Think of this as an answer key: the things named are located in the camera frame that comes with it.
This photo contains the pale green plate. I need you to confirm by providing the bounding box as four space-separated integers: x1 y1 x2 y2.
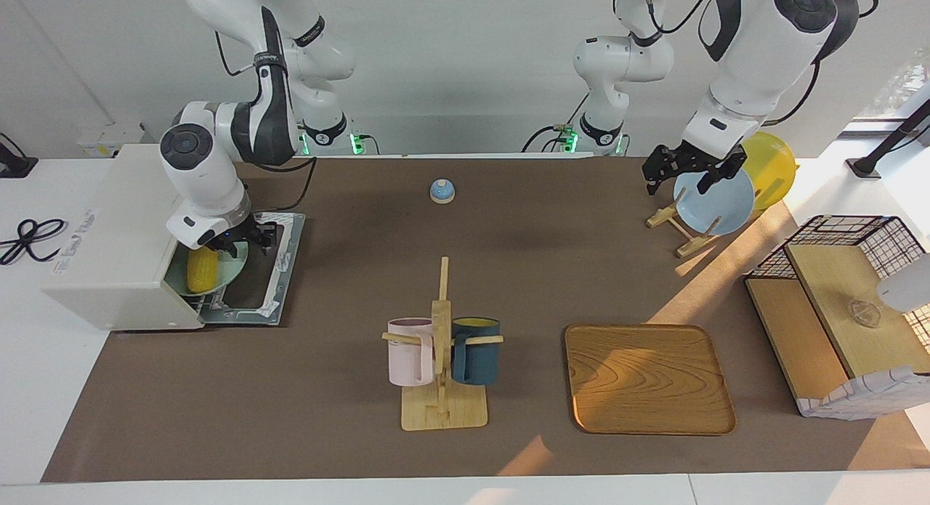
165 240 250 297

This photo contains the yellow corn cob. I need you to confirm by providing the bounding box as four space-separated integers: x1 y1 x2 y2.
187 248 219 294

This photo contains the toaster oven glass door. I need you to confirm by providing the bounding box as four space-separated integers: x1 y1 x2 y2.
200 211 306 326

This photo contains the white toaster oven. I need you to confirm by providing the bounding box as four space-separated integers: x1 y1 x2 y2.
41 143 306 332

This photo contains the light blue plate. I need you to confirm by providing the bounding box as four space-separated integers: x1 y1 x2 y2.
673 167 756 237

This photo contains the wooden plate rack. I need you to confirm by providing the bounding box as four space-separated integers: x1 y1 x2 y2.
646 198 724 259

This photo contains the yellow plate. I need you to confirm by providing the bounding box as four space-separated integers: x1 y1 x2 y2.
740 132 799 211

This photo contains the white power socket box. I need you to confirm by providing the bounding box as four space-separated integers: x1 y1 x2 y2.
76 123 144 158

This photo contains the pink mug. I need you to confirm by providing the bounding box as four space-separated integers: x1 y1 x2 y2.
387 318 437 387

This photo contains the wooden serving tray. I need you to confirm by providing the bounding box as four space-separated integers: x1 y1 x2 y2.
565 324 737 437

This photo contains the clear glass object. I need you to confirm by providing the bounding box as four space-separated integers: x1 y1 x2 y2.
849 299 882 330

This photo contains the brown table mat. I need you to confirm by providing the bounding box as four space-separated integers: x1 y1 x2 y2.
41 156 930 484

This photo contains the dark blue mug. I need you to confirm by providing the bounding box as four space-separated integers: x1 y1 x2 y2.
450 316 503 387

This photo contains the wooden mug tree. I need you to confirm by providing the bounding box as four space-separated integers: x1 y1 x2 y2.
382 256 505 432

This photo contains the black camera stand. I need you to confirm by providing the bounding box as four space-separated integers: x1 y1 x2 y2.
846 97 930 179

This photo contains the wire basket wooden shelf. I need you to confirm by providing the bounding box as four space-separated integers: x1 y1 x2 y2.
744 214 930 421

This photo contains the loose black cable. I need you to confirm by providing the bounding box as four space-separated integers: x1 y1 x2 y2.
0 218 68 267

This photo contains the black clamp mount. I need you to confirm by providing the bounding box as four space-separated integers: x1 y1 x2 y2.
0 132 39 179

